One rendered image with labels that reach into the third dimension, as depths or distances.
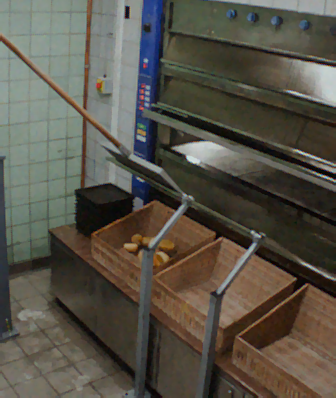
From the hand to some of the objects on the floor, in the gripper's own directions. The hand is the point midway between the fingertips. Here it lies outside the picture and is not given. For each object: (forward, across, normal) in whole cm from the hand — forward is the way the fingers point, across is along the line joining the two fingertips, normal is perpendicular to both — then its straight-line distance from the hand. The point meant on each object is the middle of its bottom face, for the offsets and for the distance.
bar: (+29, +100, -184) cm, 211 cm away
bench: (+46, +86, -200) cm, 222 cm away
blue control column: (-46, +5, -292) cm, 296 cm away
